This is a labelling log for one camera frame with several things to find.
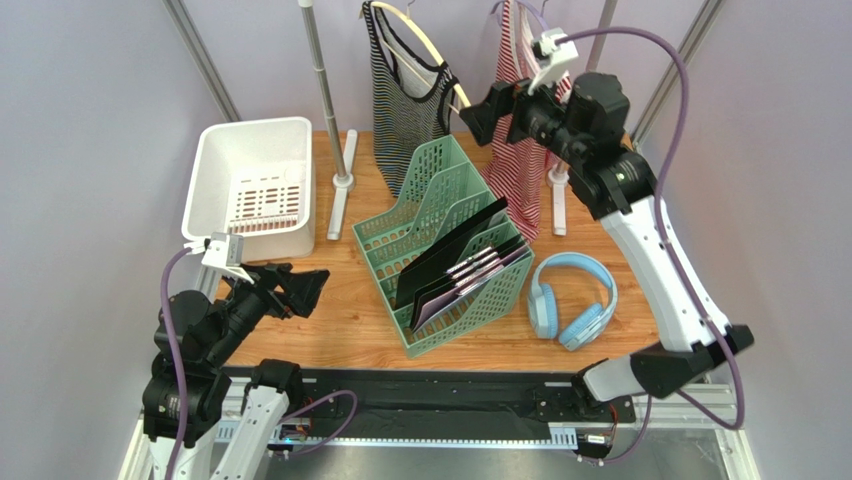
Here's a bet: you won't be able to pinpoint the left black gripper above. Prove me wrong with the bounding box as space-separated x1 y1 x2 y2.
204 259 329 365

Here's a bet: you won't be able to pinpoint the black white striped tank top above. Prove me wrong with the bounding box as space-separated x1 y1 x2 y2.
361 1 458 197

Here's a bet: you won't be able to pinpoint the cream wooden hanger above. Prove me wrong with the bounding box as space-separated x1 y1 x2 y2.
371 1 471 113

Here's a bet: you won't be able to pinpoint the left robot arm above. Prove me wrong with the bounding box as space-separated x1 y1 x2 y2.
142 263 330 479

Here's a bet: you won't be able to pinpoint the red white striped tank top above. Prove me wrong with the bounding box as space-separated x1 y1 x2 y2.
481 4 555 243

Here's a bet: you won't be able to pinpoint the purple plastic hanger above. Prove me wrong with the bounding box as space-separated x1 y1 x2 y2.
489 0 549 31

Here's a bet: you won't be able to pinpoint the left white rack foot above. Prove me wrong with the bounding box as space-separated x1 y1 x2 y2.
326 129 358 241

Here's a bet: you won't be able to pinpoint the white plastic basket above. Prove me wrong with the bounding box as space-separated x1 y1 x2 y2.
181 116 316 263

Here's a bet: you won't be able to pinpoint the black folder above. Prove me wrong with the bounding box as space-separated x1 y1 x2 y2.
396 197 508 311

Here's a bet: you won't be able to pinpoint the green plastic file organizer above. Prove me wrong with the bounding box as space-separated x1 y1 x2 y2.
353 135 534 358

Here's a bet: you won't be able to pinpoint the pink booklets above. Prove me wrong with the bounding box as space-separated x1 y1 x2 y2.
410 240 530 331

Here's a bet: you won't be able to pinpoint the left rack pole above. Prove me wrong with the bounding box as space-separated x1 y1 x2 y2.
298 0 354 189

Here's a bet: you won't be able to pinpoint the blue headphones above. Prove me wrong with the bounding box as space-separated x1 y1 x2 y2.
527 252 619 351

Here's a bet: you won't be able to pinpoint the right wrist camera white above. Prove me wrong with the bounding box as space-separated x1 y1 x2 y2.
527 28 579 95

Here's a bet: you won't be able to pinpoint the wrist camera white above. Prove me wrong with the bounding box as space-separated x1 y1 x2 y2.
183 232 255 284
527 28 579 95

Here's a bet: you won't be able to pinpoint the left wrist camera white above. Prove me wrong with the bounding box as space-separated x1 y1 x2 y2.
183 232 255 284

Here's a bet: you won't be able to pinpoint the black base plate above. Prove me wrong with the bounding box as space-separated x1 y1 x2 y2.
219 364 637 444

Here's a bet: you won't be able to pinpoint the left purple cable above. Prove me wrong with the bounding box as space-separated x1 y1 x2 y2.
159 247 359 480

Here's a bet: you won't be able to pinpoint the aluminium frame rail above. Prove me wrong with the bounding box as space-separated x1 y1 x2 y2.
121 367 758 479

